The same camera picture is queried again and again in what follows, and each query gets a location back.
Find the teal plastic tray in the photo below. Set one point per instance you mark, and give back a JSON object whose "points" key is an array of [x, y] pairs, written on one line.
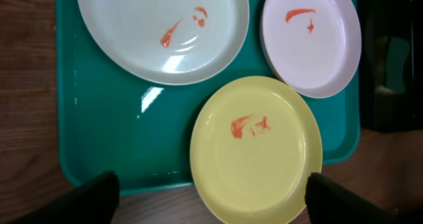
{"points": [[109, 119]]}

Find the white plate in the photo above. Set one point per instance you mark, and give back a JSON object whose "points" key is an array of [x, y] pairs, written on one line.
{"points": [[169, 42], [314, 46]]}

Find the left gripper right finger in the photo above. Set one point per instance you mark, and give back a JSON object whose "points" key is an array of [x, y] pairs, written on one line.
{"points": [[330, 203]]}

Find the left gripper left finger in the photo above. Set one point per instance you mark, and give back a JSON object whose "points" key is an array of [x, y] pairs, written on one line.
{"points": [[93, 202]]}

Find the black rectangular tray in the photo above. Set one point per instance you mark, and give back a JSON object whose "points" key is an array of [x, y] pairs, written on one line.
{"points": [[390, 70]]}

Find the white plate upper right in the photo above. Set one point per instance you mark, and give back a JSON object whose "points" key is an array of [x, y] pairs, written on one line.
{"points": [[314, 46]]}

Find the yellow-green plate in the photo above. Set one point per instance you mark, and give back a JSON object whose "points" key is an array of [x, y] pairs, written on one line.
{"points": [[254, 145]]}

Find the white plate upper left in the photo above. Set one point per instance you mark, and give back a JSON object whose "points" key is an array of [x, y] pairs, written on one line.
{"points": [[169, 42]]}

